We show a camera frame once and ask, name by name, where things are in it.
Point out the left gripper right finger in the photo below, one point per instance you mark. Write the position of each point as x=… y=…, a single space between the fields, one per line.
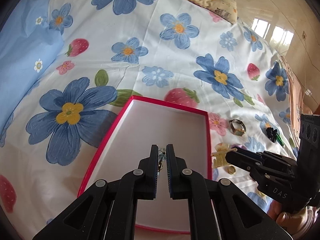
x=178 y=183

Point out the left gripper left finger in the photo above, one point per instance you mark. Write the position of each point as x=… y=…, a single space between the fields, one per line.
x=147 y=182

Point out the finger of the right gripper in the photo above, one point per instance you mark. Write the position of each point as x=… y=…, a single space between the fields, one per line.
x=247 y=160

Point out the yellow claw hair clip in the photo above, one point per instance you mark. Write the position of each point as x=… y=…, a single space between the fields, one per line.
x=219 y=156

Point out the red shallow jewelry box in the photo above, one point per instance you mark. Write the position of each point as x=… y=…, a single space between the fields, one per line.
x=136 y=144

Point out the right hand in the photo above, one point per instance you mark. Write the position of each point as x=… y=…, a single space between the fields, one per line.
x=298 y=224

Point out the black scrunchie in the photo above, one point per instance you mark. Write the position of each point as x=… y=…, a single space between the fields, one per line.
x=272 y=134

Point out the pink blanket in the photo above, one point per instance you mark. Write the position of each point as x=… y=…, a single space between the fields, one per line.
x=296 y=105

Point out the floral white bed sheet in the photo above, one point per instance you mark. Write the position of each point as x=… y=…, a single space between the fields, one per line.
x=171 y=50

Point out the light blue pillow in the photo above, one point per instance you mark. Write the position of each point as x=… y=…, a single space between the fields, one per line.
x=28 y=47

